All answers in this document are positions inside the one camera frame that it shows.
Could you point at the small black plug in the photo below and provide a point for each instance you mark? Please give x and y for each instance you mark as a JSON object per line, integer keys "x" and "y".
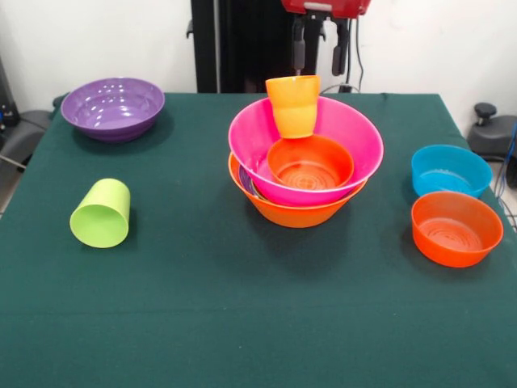
{"x": 344, "y": 87}

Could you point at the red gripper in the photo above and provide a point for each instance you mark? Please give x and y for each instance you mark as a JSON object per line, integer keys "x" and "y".
{"x": 347, "y": 7}

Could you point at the large orange bowl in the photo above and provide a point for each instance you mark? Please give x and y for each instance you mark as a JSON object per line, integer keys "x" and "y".
{"x": 291, "y": 216}

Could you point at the grey floor stand base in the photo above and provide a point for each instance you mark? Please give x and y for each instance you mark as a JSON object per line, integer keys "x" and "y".
{"x": 493, "y": 137}
{"x": 24, "y": 133}

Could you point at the small red bowl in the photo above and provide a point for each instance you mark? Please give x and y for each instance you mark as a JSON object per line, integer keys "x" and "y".
{"x": 456, "y": 246}
{"x": 311, "y": 165}

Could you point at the dark green tablecloth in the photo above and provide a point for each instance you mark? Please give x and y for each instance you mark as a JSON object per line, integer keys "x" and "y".
{"x": 161, "y": 303}

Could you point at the green cup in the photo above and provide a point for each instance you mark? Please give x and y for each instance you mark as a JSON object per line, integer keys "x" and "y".
{"x": 99, "y": 226}

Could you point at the black equipment case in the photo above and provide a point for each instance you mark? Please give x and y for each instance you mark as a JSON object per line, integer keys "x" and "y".
{"x": 7, "y": 93}

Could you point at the small blue bowl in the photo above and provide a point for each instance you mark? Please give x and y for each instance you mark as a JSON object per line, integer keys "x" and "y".
{"x": 448, "y": 178}

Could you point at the orange cup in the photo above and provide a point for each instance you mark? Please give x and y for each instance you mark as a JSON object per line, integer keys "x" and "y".
{"x": 295, "y": 109}

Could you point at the large pink bowl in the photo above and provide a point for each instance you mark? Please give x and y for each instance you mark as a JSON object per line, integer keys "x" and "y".
{"x": 355, "y": 133}

